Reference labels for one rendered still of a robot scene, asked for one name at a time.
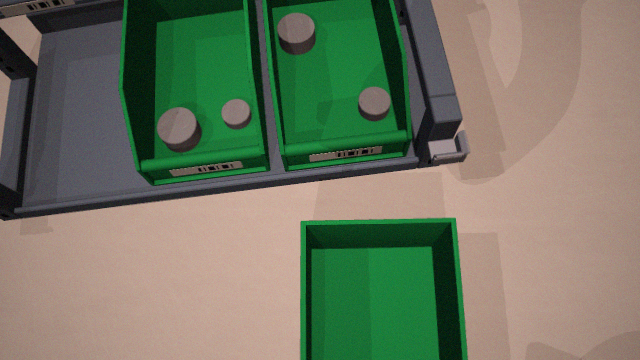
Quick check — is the grey metal shelf rack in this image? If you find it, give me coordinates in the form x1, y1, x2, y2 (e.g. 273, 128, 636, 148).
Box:
0, 0, 467, 221

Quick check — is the green bin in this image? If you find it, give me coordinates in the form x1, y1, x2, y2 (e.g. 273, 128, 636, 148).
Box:
300, 218, 468, 360
118, 0, 270, 184
262, 0, 412, 170

